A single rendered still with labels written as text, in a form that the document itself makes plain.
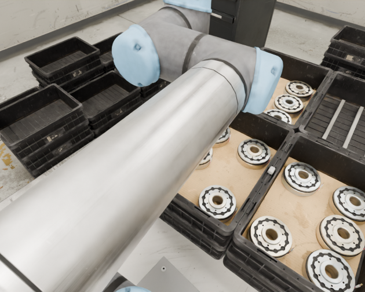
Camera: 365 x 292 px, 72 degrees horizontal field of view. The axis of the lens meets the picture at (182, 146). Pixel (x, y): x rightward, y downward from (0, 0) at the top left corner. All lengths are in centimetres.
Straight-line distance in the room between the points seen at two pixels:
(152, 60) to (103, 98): 150
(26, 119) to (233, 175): 124
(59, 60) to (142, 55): 179
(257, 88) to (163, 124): 14
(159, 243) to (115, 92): 125
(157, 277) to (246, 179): 37
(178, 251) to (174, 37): 63
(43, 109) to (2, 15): 179
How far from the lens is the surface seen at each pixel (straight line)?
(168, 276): 74
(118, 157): 16
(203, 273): 80
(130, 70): 36
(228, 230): 60
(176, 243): 82
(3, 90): 296
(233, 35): 214
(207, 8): 44
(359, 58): 224
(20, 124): 167
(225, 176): 79
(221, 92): 25
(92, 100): 183
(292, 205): 79
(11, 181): 211
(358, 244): 78
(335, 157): 84
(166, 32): 36
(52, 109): 167
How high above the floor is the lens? 148
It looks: 50 degrees down
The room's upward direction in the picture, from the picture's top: straight up
